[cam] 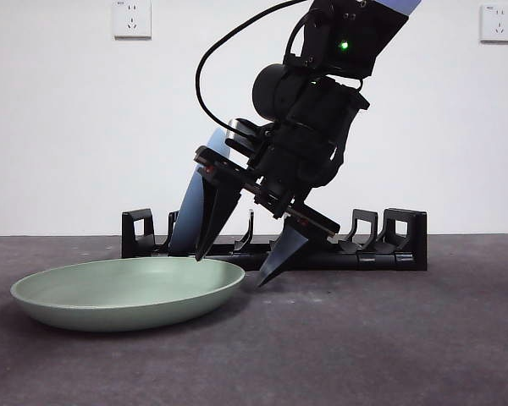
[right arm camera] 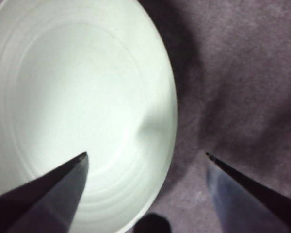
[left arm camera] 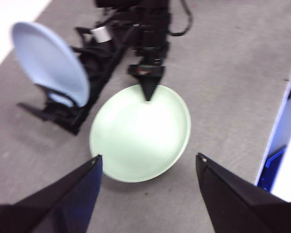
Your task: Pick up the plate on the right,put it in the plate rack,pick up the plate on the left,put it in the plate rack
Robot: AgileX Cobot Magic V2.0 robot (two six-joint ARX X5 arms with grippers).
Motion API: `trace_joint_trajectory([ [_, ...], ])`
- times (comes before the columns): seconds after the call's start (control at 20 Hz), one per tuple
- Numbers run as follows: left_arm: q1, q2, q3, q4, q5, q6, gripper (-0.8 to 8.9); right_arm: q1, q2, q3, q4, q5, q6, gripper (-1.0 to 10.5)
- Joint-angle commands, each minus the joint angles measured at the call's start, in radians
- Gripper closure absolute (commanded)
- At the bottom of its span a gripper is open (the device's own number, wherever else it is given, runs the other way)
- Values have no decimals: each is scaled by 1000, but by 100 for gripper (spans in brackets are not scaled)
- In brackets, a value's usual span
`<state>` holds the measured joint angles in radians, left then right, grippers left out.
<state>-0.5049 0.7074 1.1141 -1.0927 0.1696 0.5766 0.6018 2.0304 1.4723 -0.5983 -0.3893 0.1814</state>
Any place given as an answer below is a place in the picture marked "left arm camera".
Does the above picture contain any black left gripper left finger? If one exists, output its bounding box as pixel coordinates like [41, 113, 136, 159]
[0, 154, 103, 233]

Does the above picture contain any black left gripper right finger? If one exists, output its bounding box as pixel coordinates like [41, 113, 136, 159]
[195, 152, 291, 233]

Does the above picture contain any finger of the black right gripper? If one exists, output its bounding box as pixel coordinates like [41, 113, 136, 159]
[135, 76, 149, 101]
[147, 76, 162, 101]

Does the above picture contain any pale green round plate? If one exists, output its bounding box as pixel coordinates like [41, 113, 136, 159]
[89, 84, 192, 183]

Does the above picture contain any blue round plate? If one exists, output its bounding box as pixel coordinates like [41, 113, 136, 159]
[11, 21, 89, 108]

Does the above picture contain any black plastic plate rack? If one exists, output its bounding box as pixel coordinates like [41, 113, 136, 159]
[16, 25, 136, 136]

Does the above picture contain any blue plastic part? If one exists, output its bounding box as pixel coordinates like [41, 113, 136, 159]
[255, 145, 289, 193]

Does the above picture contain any white label tag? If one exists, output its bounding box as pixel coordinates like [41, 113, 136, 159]
[90, 26, 112, 44]

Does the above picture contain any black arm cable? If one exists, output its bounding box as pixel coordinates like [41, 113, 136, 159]
[168, 0, 194, 37]

